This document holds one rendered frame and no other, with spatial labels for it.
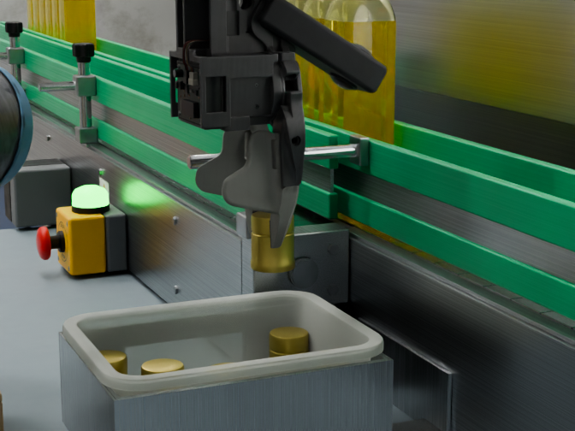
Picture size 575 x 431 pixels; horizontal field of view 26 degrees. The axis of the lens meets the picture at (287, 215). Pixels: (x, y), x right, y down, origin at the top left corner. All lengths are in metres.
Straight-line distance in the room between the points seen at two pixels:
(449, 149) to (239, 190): 0.28
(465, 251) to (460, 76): 0.34
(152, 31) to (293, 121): 11.28
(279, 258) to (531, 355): 0.21
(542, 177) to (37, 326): 0.56
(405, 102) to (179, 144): 0.29
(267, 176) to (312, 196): 0.26
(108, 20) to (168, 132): 10.75
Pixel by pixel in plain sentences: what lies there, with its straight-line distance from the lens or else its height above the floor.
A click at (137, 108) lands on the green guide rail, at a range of 1.47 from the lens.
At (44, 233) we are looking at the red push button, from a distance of 1.49.
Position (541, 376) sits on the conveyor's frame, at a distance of 0.89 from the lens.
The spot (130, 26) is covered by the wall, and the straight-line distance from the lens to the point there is 12.15.
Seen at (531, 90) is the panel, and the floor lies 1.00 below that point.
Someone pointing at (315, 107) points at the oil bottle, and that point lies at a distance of 1.27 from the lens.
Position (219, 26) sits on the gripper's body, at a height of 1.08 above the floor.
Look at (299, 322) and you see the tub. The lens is 1.09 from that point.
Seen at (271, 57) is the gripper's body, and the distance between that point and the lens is 0.93.
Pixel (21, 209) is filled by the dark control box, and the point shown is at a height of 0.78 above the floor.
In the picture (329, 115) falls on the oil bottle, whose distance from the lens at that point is 1.23.
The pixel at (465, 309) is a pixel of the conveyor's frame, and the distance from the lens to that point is 0.97.
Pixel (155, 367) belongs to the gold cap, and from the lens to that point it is 0.99.
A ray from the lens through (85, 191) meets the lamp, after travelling 1.49.
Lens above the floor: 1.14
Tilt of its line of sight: 13 degrees down
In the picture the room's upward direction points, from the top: straight up
